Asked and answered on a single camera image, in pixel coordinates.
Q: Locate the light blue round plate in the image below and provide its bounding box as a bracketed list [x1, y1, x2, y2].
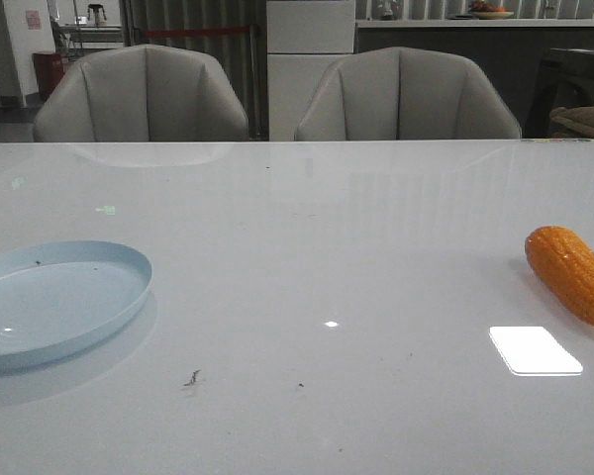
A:
[0, 240, 152, 373]

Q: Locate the orange plastic corn cob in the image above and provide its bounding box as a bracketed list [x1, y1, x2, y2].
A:
[525, 226, 594, 326]

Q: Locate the right beige upholstered chair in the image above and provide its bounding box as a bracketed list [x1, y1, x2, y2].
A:
[294, 47, 521, 142]

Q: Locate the beige upholstered chair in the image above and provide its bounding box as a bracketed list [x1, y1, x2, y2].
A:
[294, 47, 521, 142]
[33, 45, 248, 143]

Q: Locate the white refrigerator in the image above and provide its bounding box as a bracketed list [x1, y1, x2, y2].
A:
[266, 1, 355, 142]

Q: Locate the left beige upholstered chair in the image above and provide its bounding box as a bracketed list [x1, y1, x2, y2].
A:
[33, 45, 248, 143]

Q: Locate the red barrier belt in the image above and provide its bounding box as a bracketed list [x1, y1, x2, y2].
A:
[139, 26, 250, 39]

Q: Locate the grey counter with white top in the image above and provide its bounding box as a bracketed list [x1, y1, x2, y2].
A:
[354, 19, 594, 132]

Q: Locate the bowl of fruit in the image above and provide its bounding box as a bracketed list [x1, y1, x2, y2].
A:
[468, 0, 514, 20]

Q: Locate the red cabinet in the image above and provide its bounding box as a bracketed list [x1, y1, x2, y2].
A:
[32, 51, 64, 100]

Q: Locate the tan cushion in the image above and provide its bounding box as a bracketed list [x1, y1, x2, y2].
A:
[549, 106, 594, 140]

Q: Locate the pink wall notice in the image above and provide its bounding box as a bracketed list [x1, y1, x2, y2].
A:
[25, 10, 42, 30]

